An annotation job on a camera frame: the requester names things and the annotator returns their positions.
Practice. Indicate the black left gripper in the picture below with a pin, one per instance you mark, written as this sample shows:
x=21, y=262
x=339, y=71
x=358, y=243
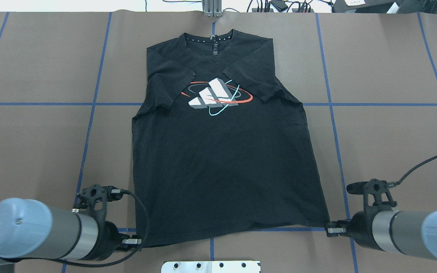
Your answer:
x=108, y=236

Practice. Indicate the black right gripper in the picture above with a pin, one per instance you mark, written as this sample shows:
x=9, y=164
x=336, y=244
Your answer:
x=359, y=225

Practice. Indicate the black printed t-shirt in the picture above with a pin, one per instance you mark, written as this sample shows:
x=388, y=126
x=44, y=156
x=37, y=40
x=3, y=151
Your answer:
x=219, y=145

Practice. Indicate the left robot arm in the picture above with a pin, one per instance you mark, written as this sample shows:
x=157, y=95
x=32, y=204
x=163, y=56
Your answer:
x=31, y=230

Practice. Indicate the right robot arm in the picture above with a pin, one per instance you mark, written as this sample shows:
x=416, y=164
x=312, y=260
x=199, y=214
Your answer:
x=402, y=232

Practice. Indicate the brown table mat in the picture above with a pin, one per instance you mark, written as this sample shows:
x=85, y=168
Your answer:
x=70, y=84

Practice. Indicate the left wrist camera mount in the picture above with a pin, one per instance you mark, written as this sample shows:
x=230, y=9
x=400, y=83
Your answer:
x=93, y=201

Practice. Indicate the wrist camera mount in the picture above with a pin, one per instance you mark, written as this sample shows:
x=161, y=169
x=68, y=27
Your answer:
x=376, y=195
x=93, y=201

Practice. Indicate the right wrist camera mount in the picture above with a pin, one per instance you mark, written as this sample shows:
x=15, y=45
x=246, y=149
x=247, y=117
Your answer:
x=376, y=195

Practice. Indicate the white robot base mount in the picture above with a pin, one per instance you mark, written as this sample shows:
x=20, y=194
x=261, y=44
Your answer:
x=219, y=266

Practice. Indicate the aluminium frame post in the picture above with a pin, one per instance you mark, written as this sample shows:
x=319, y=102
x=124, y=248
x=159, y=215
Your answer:
x=212, y=8

